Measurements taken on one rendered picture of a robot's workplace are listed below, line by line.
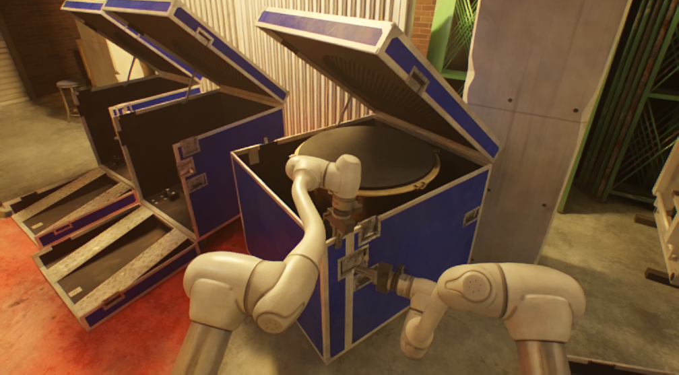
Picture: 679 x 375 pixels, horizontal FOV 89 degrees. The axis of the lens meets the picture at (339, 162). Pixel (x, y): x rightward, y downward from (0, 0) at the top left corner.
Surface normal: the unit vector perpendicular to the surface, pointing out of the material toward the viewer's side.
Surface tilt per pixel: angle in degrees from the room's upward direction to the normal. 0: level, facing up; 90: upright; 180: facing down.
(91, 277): 2
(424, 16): 90
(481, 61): 90
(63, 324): 0
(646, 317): 0
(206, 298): 38
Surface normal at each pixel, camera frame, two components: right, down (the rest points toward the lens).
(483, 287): -0.29, -0.40
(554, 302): 0.06, -0.40
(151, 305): 0.00, -0.88
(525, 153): -0.54, 0.40
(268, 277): 0.10, -0.77
